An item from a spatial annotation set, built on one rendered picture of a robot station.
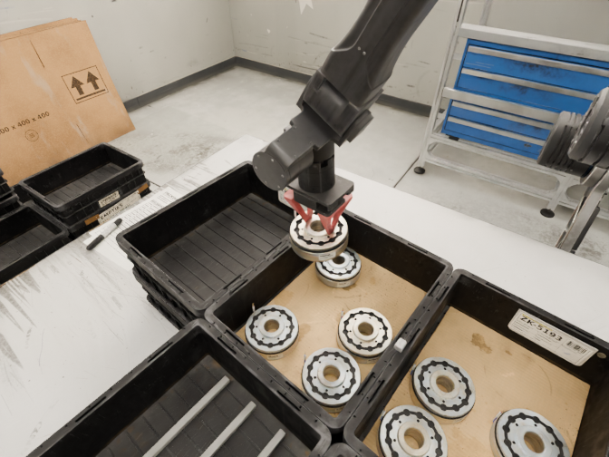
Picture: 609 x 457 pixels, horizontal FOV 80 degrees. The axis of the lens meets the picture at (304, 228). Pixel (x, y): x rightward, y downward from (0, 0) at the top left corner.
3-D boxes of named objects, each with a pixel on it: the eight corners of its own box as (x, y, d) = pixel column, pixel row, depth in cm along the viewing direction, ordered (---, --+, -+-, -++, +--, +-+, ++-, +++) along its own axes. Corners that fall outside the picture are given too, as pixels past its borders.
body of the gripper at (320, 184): (330, 215, 54) (329, 174, 48) (280, 189, 59) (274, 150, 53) (355, 191, 57) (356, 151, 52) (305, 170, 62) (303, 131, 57)
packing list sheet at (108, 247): (165, 185, 129) (164, 184, 129) (211, 209, 120) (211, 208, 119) (78, 238, 109) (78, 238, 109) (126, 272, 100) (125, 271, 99)
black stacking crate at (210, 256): (252, 193, 108) (247, 160, 100) (331, 238, 94) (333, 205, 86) (130, 272, 86) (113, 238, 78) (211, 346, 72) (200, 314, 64)
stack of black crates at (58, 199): (134, 212, 203) (103, 140, 172) (169, 233, 191) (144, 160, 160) (65, 256, 179) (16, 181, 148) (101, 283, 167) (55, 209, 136)
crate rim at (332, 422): (334, 210, 87) (335, 203, 86) (453, 272, 73) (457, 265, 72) (202, 321, 65) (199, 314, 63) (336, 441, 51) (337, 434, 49)
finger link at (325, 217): (329, 250, 59) (327, 208, 53) (296, 231, 63) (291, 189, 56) (352, 227, 63) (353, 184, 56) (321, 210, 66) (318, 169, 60)
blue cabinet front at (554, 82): (440, 131, 235) (468, 38, 196) (565, 167, 205) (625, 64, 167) (439, 133, 233) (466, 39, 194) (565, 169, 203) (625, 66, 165)
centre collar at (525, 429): (523, 418, 57) (525, 417, 57) (555, 443, 55) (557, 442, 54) (509, 442, 55) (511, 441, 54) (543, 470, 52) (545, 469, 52)
